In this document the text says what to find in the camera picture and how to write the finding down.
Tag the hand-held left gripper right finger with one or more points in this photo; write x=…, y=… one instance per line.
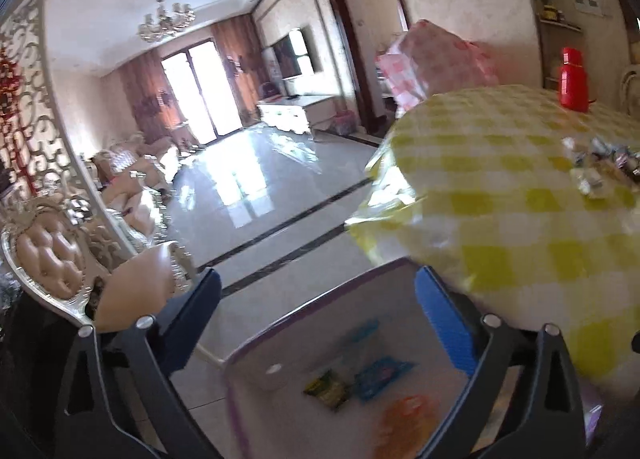
x=445, y=321

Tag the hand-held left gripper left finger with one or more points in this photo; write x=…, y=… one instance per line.
x=200, y=311

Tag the white storage box purple rim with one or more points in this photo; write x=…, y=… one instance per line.
x=310, y=339

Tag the small blue snack packet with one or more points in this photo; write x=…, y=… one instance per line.
x=382, y=379

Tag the orange snack packet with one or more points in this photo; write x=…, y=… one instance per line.
x=407, y=419

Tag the green yellow snack packet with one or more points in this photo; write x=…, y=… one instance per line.
x=327, y=389

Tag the beige sofa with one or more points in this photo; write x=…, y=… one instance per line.
x=135, y=189

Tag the beige tufted chair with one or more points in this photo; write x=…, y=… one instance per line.
x=50, y=259

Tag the yellow checked tablecloth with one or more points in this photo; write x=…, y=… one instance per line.
x=500, y=164

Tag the white television cabinet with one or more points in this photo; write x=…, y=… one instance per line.
x=295, y=114

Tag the pile of silver snack packets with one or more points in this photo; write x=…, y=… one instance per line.
x=600, y=164

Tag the glass balcony door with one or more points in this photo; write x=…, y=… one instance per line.
x=200, y=89

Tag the pink basket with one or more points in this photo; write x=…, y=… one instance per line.
x=344, y=123

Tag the brown curtain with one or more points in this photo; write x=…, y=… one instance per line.
x=145, y=94
x=240, y=69

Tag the white lattice screen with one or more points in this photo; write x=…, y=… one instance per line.
x=40, y=104

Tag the pink checked chair cover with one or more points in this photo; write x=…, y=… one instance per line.
x=430, y=59

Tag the red thermos jug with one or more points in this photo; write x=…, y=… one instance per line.
x=575, y=84

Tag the crystal chandelier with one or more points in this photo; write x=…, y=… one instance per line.
x=167, y=21

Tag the red knot decoration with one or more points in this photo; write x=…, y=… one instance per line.
x=10, y=84

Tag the yellow jar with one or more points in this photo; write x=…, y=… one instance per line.
x=550, y=13

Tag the wall television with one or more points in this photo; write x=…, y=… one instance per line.
x=290, y=56

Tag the dark wooden door frame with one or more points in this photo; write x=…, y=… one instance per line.
x=345, y=39

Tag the wall shelf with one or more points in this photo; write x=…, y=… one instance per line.
x=560, y=24

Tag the white wall switch panel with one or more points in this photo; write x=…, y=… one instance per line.
x=592, y=5

